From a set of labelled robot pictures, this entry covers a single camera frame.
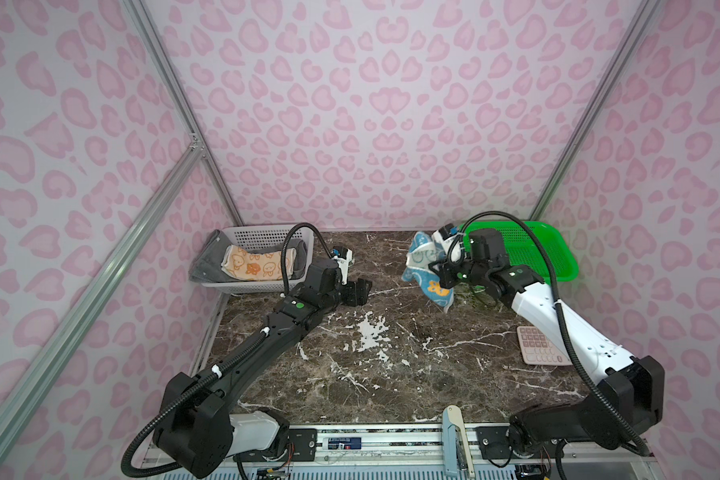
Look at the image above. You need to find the blue label sticker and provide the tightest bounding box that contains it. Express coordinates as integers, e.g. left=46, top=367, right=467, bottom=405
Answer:
left=327, top=437, right=362, bottom=450

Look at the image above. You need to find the grey towel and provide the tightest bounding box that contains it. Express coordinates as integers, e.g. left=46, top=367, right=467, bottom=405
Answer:
left=189, top=230, right=282, bottom=283

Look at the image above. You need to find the white plastic basket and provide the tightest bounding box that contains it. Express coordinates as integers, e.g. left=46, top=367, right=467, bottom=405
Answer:
left=195, top=225, right=315, bottom=295

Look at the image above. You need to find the left corner aluminium post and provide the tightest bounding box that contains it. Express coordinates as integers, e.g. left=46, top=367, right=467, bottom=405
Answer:
left=123, top=0, right=244, bottom=227

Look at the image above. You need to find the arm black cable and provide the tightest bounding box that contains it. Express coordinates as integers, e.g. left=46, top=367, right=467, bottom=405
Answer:
left=119, top=222, right=337, bottom=479
left=443, top=210, right=652, bottom=457

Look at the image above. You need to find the orange patterned towel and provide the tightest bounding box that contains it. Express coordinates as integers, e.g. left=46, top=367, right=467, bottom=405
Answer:
left=220, top=245, right=296, bottom=282

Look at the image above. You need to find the teal patterned towel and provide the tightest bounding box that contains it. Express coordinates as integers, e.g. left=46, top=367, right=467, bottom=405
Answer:
left=402, top=231, right=454, bottom=313

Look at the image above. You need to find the pink white calculator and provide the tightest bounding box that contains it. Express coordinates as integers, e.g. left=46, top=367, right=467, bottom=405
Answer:
left=516, top=326, right=571, bottom=367

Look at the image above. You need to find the right corner aluminium post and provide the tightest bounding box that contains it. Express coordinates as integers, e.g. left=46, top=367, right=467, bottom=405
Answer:
left=529, top=0, right=665, bottom=221

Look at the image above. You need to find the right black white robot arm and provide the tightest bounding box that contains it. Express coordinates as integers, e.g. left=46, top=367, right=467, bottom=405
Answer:
left=429, top=224, right=665, bottom=457

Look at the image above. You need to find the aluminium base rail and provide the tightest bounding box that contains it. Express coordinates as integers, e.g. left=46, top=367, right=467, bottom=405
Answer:
left=134, top=421, right=661, bottom=480

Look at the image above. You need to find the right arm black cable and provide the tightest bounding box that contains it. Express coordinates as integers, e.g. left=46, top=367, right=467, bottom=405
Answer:
left=443, top=210, right=652, bottom=457

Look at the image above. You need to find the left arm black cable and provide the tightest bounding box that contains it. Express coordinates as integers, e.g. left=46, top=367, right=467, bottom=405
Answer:
left=119, top=222, right=337, bottom=479

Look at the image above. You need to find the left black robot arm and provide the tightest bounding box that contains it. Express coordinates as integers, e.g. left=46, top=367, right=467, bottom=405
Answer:
left=121, top=259, right=372, bottom=478

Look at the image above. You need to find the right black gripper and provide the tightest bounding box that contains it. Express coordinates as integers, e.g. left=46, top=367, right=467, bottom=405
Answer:
left=427, top=250, right=492, bottom=288

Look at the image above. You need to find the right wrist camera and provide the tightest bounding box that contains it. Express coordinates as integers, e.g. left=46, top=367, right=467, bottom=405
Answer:
left=432, top=223, right=463, bottom=263

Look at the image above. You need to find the green plastic basket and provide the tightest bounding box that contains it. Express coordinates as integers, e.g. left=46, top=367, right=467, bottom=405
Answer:
left=464, top=220, right=579, bottom=282

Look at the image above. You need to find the corner aluminium post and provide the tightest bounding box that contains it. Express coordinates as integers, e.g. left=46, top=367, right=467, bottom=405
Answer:
left=529, top=0, right=665, bottom=221
left=123, top=0, right=244, bottom=227

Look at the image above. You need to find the beige clamp handle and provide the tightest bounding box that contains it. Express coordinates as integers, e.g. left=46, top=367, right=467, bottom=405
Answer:
left=442, top=405, right=476, bottom=479

